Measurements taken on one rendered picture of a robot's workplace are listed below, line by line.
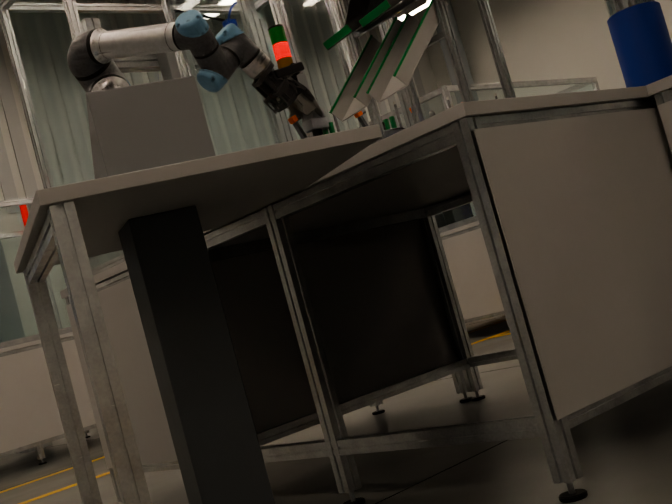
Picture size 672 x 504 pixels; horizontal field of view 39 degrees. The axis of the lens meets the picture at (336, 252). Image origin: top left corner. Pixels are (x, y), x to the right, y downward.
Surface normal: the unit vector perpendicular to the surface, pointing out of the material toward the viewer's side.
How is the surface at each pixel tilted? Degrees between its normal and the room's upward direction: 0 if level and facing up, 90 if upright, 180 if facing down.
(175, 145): 90
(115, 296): 90
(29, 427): 90
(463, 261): 90
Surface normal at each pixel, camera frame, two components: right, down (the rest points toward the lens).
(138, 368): -0.74, 0.16
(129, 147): 0.36, -0.16
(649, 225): 0.62, -0.22
